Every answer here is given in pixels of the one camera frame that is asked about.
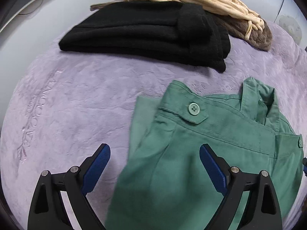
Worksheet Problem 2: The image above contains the green button-up shirt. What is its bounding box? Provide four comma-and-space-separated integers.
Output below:
105, 77, 303, 229

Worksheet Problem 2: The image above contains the purple embossed bed blanket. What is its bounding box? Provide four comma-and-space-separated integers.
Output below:
1, 23, 306, 228

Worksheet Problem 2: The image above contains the brown fuzzy garment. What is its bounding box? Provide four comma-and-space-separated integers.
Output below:
89, 0, 273, 52

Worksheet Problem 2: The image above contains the round white patterned pillow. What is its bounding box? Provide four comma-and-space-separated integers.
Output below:
278, 15, 302, 45

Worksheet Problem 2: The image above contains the black folded garment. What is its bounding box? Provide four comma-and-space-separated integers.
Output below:
59, 1, 230, 73

